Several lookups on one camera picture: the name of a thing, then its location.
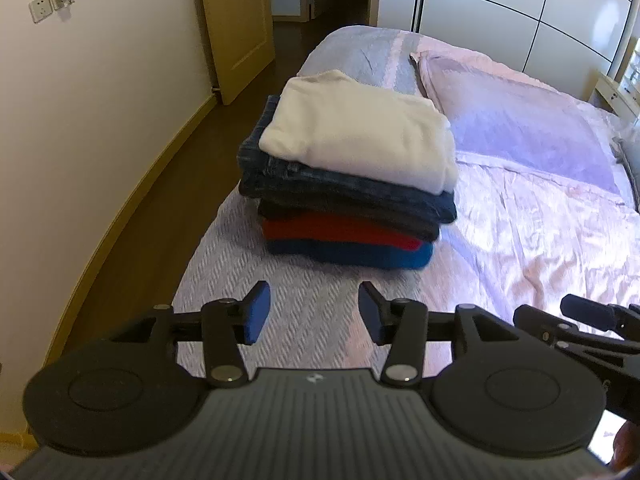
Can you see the wooden door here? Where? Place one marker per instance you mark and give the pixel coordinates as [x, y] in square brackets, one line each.
[235, 20]

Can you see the folded blue garment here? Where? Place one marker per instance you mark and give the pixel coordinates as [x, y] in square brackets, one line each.
[350, 255]

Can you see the pink satin bed sheet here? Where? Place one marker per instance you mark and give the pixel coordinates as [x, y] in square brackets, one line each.
[525, 230]

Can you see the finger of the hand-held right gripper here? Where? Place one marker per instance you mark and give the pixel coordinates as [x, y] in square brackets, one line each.
[545, 327]
[595, 312]

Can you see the folded red garment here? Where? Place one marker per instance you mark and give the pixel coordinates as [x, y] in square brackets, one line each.
[320, 230]

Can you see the cream dressing table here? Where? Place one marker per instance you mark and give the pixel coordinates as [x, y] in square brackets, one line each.
[617, 92]

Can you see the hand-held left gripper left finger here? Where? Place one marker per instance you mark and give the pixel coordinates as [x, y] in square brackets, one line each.
[257, 312]

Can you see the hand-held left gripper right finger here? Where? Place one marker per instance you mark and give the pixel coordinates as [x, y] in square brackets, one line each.
[372, 312]

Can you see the glossy white wardrobe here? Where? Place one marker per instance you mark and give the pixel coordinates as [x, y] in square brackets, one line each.
[500, 10]

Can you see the wall power socket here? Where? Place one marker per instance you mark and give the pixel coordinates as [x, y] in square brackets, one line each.
[41, 7]

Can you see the cream long-sleeved shirt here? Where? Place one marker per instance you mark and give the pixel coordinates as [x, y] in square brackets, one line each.
[350, 125]

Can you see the lavender pillow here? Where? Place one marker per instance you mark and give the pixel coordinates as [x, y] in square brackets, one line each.
[525, 130]

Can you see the herringbone woven bedspread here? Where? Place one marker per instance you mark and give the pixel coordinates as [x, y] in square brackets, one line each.
[300, 292]

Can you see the folded dark blue jeans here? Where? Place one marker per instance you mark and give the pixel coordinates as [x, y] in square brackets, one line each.
[310, 182]

